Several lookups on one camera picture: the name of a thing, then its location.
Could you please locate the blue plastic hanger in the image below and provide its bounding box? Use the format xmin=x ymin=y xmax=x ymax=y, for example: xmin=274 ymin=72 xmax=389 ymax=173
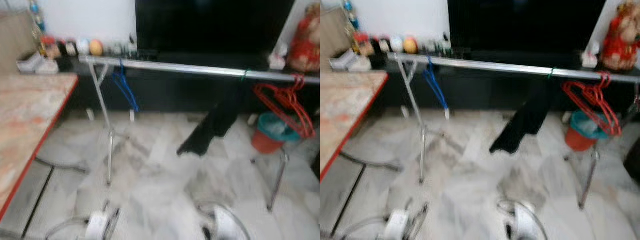
xmin=422 ymin=56 xmax=450 ymax=111
xmin=111 ymin=59 xmax=140 ymax=113

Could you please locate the red plastic hanger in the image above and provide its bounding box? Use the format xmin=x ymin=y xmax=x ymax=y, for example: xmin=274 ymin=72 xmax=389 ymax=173
xmin=257 ymin=76 xmax=317 ymax=140
xmin=561 ymin=71 xmax=617 ymax=135
xmin=252 ymin=74 xmax=312 ymax=136
xmin=566 ymin=74 xmax=622 ymax=138

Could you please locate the black shirt with green logo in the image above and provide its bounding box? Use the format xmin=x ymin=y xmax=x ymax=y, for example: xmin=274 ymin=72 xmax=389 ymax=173
xmin=489 ymin=82 xmax=553 ymax=155
xmin=176 ymin=80 xmax=248 ymax=157

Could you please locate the red bucket with teal bag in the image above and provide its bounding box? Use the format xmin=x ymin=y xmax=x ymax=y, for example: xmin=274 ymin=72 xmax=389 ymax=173
xmin=251 ymin=112 xmax=301 ymax=155
xmin=565 ymin=110 xmax=608 ymax=152

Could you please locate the marble top folding table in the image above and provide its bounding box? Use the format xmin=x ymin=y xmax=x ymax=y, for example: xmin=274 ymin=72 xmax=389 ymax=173
xmin=0 ymin=72 xmax=90 ymax=238
xmin=320 ymin=70 xmax=404 ymax=238

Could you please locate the grey brown fabric sofa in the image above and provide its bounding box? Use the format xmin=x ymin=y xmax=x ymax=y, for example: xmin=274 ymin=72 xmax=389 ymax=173
xmin=624 ymin=150 xmax=640 ymax=183

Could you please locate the silver metal clothes rack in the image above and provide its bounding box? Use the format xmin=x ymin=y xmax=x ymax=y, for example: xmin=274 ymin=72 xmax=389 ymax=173
xmin=387 ymin=52 xmax=640 ymax=211
xmin=79 ymin=55 xmax=321 ymax=213

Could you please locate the white cardboard box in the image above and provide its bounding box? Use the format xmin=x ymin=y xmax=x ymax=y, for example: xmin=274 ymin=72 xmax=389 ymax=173
xmin=17 ymin=52 xmax=58 ymax=75
xmin=330 ymin=49 xmax=371 ymax=71

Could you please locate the jar with red lid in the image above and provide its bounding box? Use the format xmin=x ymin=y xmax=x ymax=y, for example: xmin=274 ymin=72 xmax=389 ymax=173
xmin=41 ymin=35 xmax=57 ymax=58
xmin=354 ymin=32 xmax=371 ymax=56

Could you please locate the small white packet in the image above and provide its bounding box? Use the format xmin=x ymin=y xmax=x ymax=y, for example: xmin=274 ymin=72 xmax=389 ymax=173
xmin=581 ymin=42 xmax=600 ymax=68
xmin=270 ymin=45 xmax=288 ymax=70

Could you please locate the red laughing Buddha statue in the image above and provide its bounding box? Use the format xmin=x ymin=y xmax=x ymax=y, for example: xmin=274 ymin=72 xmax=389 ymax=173
xmin=286 ymin=2 xmax=321 ymax=73
xmin=600 ymin=0 xmax=640 ymax=72

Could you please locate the black television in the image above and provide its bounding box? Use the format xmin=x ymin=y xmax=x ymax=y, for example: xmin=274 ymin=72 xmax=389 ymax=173
xmin=135 ymin=0 xmax=296 ymax=56
xmin=447 ymin=0 xmax=607 ymax=53

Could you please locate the hanging bead ornament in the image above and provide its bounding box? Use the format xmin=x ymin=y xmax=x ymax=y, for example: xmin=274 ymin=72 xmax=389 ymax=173
xmin=30 ymin=0 xmax=46 ymax=31
xmin=342 ymin=0 xmax=361 ymax=31

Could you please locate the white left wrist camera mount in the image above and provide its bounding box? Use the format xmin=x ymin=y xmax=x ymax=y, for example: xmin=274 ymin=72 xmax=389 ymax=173
xmin=385 ymin=209 xmax=411 ymax=240
xmin=85 ymin=211 xmax=112 ymax=240

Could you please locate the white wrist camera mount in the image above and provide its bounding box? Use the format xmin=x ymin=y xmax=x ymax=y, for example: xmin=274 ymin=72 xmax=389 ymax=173
xmin=212 ymin=205 xmax=246 ymax=240
xmin=514 ymin=201 xmax=543 ymax=240
xmin=85 ymin=211 xmax=112 ymax=240
xmin=385 ymin=209 xmax=411 ymax=240

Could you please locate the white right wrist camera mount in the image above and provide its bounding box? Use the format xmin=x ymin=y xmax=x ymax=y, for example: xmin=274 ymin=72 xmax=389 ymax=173
xmin=514 ymin=201 xmax=543 ymax=240
xmin=212 ymin=205 xmax=246 ymax=240

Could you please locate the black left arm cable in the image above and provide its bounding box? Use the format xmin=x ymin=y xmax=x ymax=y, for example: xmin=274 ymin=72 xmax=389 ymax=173
xmin=44 ymin=217 xmax=91 ymax=240
xmin=332 ymin=216 xmax=388 ymax=240

